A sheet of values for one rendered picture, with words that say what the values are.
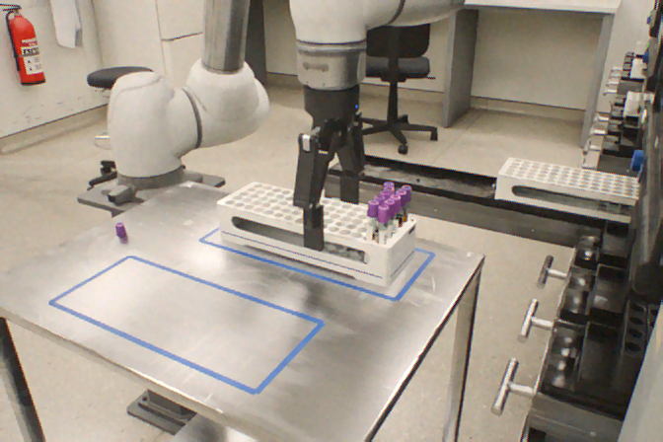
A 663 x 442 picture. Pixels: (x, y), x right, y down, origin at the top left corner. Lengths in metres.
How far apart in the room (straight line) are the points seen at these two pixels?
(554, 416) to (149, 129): 1.01
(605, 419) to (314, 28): 0.55
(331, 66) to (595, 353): 0.47
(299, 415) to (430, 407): 1.21
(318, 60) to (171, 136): 0.69
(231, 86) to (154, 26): 2.93
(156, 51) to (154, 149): 2.99
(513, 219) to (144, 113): 0.81
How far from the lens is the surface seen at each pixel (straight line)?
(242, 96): 1.40
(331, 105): 0.74
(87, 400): 1.95
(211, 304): 0.77
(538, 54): 4.65
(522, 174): 1.09
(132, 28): 4.43
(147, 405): 1.81
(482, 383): 1.90
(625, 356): 0.65
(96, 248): 0.96
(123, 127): 1.35
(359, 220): 0.83
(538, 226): 1.08
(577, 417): 0.69
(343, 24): 0.72
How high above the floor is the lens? 1.25
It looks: 27 degrees down
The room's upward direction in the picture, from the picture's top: straight up
